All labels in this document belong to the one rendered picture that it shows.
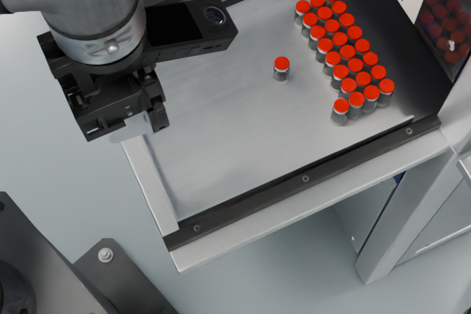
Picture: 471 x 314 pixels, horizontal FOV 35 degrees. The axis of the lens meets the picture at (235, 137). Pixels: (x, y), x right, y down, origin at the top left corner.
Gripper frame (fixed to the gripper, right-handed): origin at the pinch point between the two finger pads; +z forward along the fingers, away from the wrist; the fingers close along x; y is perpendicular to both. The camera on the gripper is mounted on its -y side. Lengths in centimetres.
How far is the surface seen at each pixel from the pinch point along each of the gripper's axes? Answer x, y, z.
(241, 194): 5.9, -6.8, 18.5
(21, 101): -72, 24, 109
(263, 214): 8.7, -8.6, 21.7
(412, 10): -3.7, -35.4, 8.9
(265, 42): -14.2, -20.1, 21.5
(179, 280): -8, 5, 110
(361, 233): 4, -35, 88
